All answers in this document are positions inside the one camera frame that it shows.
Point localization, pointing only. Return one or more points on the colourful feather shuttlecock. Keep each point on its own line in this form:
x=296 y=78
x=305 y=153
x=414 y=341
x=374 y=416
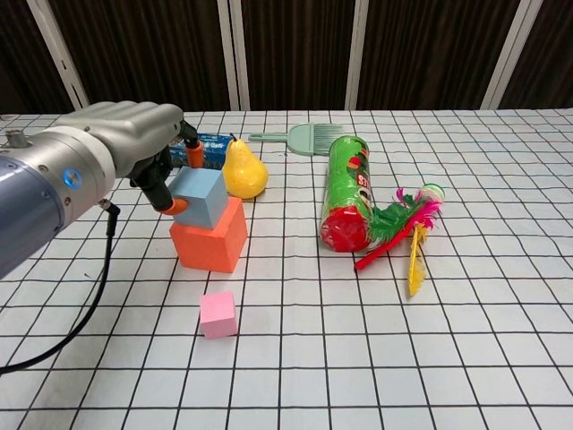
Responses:
x=394 y=215

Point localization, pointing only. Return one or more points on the orange foam cube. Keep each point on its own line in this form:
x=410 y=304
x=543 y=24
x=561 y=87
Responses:
x=210 y=248

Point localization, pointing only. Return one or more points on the green plastic dustpan comb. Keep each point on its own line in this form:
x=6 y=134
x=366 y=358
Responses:
x=304 y=141

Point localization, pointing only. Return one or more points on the dark pleated screen fabric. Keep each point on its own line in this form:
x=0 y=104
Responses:
x=156 y=54

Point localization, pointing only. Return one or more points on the white black-grid tablecloth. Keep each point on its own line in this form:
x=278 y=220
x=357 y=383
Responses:
x=403 y=358

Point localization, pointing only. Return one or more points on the green chips can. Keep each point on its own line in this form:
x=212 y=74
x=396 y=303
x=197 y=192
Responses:
x=347 y=188

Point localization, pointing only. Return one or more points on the white screen frame post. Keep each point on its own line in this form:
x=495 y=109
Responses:
x=233 y=54
x=508 y=58
x=359 y=54
x=58 y=49

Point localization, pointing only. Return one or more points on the blue cookie box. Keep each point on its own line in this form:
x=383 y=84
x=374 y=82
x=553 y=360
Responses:
x=215 y=150

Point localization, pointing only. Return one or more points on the light blue foam cube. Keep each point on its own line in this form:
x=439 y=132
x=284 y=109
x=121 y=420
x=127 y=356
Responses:
x=201 y=197

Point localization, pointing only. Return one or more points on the small pink foam cube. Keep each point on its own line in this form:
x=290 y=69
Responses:
x=217 y=313

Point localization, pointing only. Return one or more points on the yellow toy pear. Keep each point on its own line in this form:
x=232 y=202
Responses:
x=244 y=174

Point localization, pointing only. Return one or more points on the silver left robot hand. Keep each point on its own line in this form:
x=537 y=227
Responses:
x=134 y=134

